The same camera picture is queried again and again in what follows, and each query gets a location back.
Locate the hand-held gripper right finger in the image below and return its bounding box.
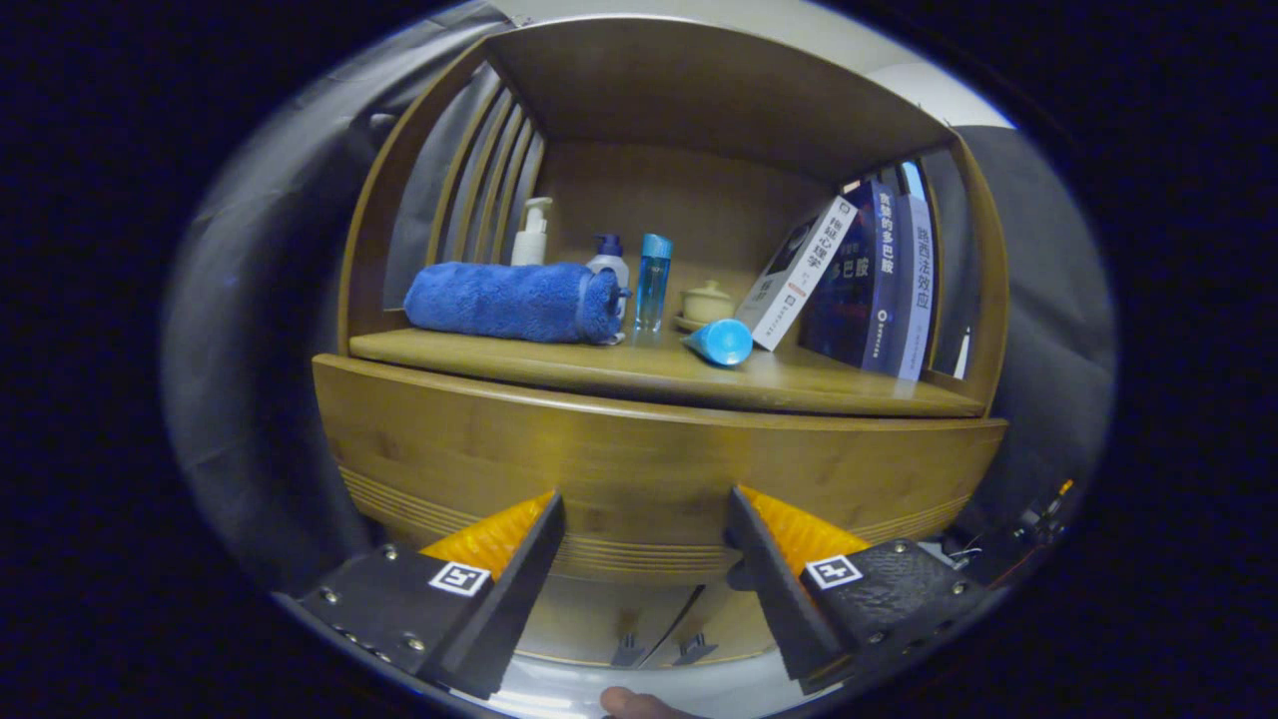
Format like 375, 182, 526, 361
724, 484, 1004, 695

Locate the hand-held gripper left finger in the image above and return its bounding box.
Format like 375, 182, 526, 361
275, 489, 566, 700

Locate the wooden drawer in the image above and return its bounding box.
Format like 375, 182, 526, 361
313, 352, 1009, 585

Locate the light blue tube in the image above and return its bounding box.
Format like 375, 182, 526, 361
683, 319, 754, 367

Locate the wooden cabinet door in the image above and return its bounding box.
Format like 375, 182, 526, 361
649, 584, 780, 668
514, 574, 700, 668

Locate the wooden countertop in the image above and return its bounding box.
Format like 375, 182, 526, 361
349, 325, 987, 418

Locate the wooden cabinet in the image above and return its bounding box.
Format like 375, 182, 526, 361
313, 15, 1009, 670

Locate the black and orange device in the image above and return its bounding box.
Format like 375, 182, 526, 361
1008, 479, 1074, 540

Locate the blue folded towel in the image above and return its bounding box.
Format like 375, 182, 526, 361
403, 262, 632, 346

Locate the beige lidded tea cup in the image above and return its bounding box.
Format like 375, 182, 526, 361
676, 280, 738, 332

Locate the dark blue book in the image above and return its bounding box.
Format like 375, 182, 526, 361
799, 180, 898, 375

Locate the white book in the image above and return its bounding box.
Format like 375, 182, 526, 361
734, 196, 860, 352

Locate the pale blue book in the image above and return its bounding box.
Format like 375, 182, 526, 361
892, 193, 937, 382

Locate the clear blue bottle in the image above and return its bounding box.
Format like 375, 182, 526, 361
635, 234, 674, 334

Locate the white bottle with blue cap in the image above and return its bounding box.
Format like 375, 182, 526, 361
586, 234, 631, 321

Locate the white pump bottle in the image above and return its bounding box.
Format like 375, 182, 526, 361
510, 197, 553, 267

